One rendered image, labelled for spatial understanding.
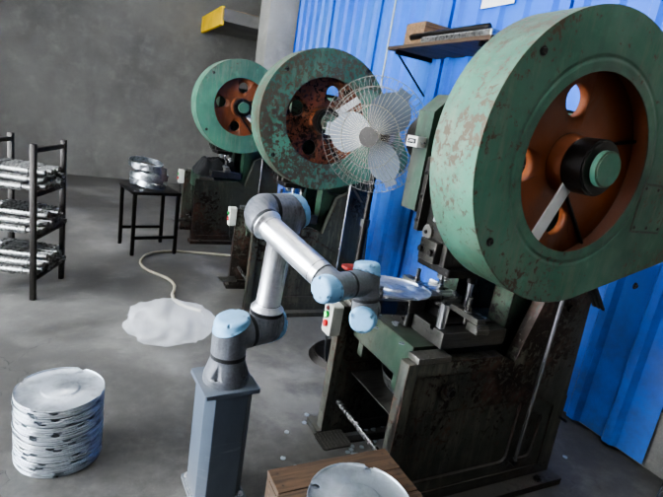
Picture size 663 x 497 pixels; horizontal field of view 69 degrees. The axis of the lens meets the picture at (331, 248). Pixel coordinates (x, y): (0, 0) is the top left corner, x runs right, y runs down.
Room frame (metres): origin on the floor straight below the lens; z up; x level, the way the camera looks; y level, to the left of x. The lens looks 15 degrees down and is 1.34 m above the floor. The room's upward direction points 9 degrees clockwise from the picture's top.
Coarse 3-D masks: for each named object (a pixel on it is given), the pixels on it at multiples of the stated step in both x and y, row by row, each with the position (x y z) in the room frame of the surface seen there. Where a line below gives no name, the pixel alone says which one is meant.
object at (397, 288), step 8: (384, 280) 1.76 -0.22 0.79; (392, 280) 1.79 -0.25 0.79; (400, 280) 1.81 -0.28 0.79; (384, 288) 1.63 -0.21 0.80; (392, 288) 1.64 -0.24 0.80; (400, 288) 1.66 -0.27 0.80; (408, 288) 1.70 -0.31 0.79; (416, 288) 1.72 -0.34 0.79; (424, 288) 1.74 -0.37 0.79; (384, 296) 1.54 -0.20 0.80; (392, 296) 1.54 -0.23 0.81; (400, 296) 1.57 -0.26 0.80; (408, 296) 1.59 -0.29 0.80; (416, 296) 1.61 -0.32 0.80; (424, 296) 1.63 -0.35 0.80
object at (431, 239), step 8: (432, 216) 1.81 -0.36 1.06; (432, 224) 1.80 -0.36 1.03; (424, 232) 1.80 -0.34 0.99; (432, 232) 1.79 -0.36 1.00; (424, 240) 1.78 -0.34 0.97; (432, 240) 1.77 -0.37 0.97; (440, 240) 1.75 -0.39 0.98; (424, 248) 1.77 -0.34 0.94; (432, 248) 1.73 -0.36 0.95; (440, 248) 1.72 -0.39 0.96; (424, 256) 1.76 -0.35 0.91; (432, 256) 1.72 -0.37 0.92; (440, 256) 1.73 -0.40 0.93; (448, 256) 1.71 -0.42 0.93; (440, 264) 1.72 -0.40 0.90; (448, 264) 1.72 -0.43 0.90; (456, 264) 1.73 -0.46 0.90
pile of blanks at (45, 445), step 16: (96, 400) 1.50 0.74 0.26; (16, 416) 1.40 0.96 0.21; (32, 416) 1.39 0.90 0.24; (48, 416) 1.39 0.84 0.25; (64, 416) 1.41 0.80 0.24; (80, 416) 1.44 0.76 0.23; (96, 416) 1.51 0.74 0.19; (16, 432) 1.40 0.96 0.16; (32, 432) 1.38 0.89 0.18; (48, 432) 1.39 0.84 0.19; (64, 432) 1.41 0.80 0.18; (80, 432) 1.44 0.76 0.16; (96, 432) 1.51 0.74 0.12; (16, 448) 1.41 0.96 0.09; (32, 448) 1.38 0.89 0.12; (48, 448) 1.39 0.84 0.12; (64, 448) 1.41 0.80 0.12; (80, 448) 1.45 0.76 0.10; (96, 448) 1.52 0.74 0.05; (16, 464) 1.41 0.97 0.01; (32, 464) 1.38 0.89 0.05; (48, 464) 1.39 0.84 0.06; (64, 464) 1.41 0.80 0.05; (80, 464) 1.45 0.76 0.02
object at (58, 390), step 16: (64, 368) 1.66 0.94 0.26; (32, 384) 1.53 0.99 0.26; (48, 384) 1.53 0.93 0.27; (64, 384) 1.55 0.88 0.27; (80, 384) 1.57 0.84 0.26; (96, 384) 1.59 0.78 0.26; (16, 400) 1.42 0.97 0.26; (32, 400) 1.43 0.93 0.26; (48, 400) 1.45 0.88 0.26; (64, 400) 1.46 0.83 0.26; (80, 400) 1.48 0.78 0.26
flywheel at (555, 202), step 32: (608, 96) 1.51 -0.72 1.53; (544, 128) 1.40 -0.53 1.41; (576, 128) 1.46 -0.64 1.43; (608, 128) 1.53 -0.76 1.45; (640, 128) 1.57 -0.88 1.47; (544, 160) 1.42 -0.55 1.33; (576, 160) 1.35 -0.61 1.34; (608, 160) 1.33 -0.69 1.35; (640, 160) 1.57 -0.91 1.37; (544, 192) 1.43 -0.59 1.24; (576, 192) 1.40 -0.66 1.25; (608, 192) 1.57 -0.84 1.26; (544, 224) 1.38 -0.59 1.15; (608, 224) 1.55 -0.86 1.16
